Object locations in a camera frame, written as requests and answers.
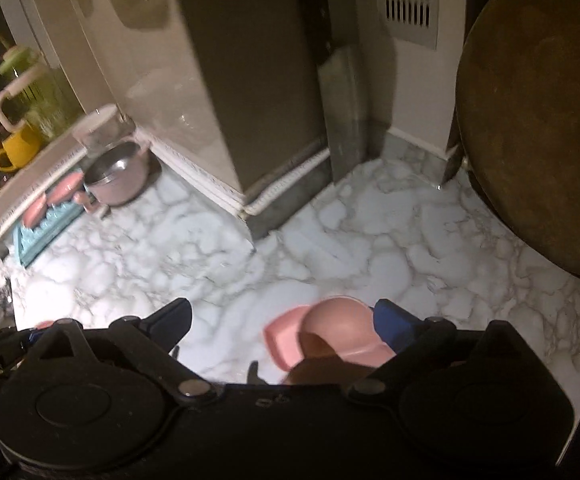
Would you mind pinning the round wooden cutting board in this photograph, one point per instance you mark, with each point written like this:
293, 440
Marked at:
539, 135

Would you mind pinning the pink cup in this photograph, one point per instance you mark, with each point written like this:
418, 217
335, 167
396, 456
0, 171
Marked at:
342, 330

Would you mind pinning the white wall vent grille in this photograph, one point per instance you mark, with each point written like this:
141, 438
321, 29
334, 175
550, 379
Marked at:
409, 0

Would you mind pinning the yellow mug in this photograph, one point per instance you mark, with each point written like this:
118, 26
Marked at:
17, 149

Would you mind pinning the white tray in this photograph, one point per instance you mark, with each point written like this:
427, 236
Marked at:
35, 175

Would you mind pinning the clear glass container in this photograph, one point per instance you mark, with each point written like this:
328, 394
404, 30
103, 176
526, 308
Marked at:
97, 130

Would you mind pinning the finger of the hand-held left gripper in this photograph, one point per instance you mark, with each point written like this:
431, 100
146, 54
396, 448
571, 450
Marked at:
20, 342

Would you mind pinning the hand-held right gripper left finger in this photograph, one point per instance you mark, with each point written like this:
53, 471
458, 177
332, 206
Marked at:
180, 316

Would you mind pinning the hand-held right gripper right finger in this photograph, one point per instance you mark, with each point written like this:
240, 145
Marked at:
392, 324

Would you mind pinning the pink square dish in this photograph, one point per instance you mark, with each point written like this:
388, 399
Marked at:
285, 340

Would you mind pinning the green glass pitcher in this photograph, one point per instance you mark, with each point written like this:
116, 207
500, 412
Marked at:
32, 92

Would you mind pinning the pink pot with steel interior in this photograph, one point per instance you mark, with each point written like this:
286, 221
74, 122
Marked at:
117, 175

